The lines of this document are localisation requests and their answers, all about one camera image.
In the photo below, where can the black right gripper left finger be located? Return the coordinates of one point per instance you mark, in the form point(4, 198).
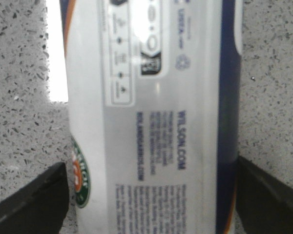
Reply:
point(40, 207)

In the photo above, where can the white blue tennis ball can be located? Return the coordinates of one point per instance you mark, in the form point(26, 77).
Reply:
point(153, 89)

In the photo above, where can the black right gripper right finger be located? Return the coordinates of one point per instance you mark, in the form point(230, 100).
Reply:
point(264, 203)

